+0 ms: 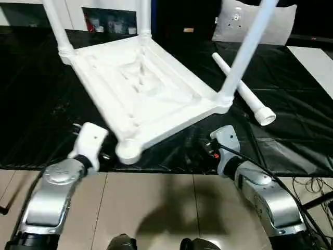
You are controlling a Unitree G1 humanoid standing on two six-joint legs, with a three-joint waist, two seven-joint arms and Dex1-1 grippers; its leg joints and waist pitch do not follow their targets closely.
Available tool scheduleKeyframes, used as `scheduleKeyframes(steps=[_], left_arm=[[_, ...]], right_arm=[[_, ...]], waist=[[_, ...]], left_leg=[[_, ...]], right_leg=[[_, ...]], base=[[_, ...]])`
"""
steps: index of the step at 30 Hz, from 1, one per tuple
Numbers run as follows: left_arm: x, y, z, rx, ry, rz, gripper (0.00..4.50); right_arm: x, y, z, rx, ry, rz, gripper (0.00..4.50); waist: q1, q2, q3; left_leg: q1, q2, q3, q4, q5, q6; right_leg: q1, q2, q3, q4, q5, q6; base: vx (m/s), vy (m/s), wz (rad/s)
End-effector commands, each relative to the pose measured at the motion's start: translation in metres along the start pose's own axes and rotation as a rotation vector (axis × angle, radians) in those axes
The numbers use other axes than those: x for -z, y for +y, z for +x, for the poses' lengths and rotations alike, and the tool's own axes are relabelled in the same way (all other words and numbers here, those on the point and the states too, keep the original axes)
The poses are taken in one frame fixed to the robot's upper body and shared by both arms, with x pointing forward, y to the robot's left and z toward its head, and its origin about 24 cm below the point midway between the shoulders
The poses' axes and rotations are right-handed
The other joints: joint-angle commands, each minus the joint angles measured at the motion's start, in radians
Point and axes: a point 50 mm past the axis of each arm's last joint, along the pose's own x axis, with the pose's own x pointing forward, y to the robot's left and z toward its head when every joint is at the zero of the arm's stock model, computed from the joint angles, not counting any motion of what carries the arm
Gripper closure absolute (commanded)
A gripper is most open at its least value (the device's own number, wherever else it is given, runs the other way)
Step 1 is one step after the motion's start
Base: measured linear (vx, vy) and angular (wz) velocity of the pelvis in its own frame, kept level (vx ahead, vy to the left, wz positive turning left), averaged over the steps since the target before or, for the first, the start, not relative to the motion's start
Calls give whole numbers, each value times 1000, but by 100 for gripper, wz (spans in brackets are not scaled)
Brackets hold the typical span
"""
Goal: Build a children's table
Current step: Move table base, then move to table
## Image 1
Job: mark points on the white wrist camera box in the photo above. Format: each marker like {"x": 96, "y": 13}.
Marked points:
{"x": 91, "y": 140}
{"x": 226, "y": 143}

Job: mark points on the white plastic table top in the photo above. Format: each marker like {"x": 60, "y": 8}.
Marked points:
{"x": 145, "y": 88}

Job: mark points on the dark robot foot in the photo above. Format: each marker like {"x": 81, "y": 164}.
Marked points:
{"x": 122, "y": 243}
{"x": 200, "y": 245}

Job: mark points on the white flat board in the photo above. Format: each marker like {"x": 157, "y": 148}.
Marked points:
{"x": 317, "y": 65}

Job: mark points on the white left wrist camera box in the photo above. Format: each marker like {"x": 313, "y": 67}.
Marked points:
{"x": 91, "y": 140}

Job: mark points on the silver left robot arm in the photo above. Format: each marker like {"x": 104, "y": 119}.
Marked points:
{"x": 52, "y": 198}

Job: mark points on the black stand leg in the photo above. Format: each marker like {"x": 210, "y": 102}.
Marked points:
{"x": 318, "y": 200}
{"x": 4, "y": 210}

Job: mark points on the white plastic table leg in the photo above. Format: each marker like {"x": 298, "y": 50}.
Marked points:
{"x": 247, "y": 47}
{"x": 57, "y": 26}
{"x": 250, "y": 99}
{"x": 144, "y": 18}

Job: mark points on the small yellow label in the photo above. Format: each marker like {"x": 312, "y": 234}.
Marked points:
{"x": 188, "y": 30}

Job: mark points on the black work mat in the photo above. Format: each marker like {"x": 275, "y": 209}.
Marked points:
{"x": 291, "y": 104}

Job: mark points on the white glass-door cabinet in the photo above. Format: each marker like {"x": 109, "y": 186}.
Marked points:
{"x": 75, "y": 13}

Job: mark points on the dark left robot foot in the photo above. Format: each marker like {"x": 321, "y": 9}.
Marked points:
{"x": 122, "y": 243}

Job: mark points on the black cabinet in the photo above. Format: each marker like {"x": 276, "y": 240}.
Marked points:
{"x": 177, "y": 18}

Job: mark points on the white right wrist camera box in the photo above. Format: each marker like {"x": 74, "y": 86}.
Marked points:
{"x": 226, "y": 143}

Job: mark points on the dark right robot foot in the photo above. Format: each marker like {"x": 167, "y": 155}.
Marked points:
{"x": 200, "y": 245}

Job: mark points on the light grey cushion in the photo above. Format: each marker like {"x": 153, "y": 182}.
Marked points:
{"x": 283, "y": 26}

